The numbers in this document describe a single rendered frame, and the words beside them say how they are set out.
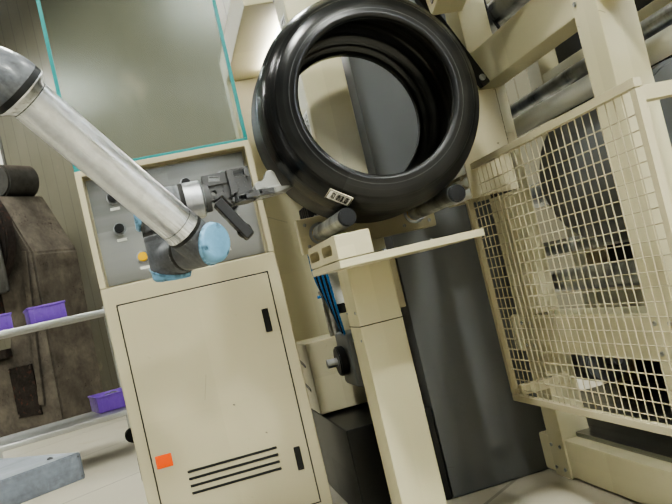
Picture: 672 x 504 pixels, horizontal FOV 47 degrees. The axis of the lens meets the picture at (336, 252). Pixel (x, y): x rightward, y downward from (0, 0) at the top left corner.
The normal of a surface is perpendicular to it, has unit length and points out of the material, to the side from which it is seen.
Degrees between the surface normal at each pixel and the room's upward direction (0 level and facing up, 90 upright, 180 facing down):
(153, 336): 90
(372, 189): 100
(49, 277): 92
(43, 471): 90
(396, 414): 90
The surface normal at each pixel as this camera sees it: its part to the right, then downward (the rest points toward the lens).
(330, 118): 0.21, -0.09
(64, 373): 0.88, -0.18
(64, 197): -0.60, 0.11
